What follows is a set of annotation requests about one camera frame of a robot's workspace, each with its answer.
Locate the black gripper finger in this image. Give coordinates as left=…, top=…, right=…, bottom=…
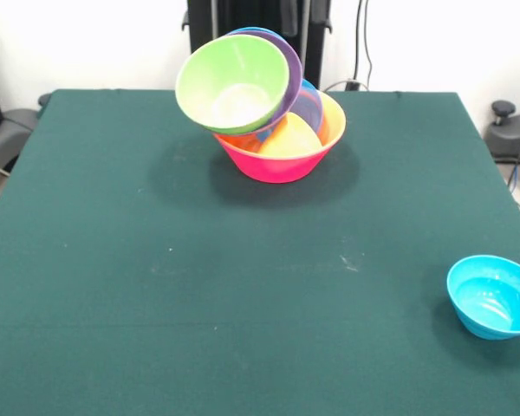
left=280, top=0, right=299, bottom=36

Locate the large blue plastic bowl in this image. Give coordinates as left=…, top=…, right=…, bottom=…
left=225, top=27, right=283, bottom=41

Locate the purple plastic bowl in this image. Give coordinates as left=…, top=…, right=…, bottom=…
left=224, top=29, right=304, bottom=139

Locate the translucent blue ribbed bowl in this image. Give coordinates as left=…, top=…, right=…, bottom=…
left=255, top=78, right=325, bottom=144

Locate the green plastic bowl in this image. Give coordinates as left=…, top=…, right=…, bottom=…
left=174, top=35, right=291, bottom=134

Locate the large orange plastic bowl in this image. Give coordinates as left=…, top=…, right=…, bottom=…
left=216, top=91, right=347, bottom=160

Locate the yellow-orange plastic cup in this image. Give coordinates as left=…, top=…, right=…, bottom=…
left=257, top=112, right=324, bottom=158

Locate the large pink plastic bowl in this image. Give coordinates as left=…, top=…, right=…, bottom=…
left=214, top=129, right=347, bottom=185

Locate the black swivel chair base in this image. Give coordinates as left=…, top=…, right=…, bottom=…
left=484, top=100, right=520, bottom=194

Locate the black office chair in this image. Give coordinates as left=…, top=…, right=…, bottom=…
left=0, top=93, right=53, bottom=177

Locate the dark green tablecloth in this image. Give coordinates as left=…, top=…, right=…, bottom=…
left=0, top=88, right=520, bottom=416

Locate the small cyan plastic bowl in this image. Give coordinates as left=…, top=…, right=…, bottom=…
left=446, top=255, right=520, bottom=341

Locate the black hanging cable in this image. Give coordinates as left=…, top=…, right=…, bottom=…
left=322, top=0, right=374, bottom=92

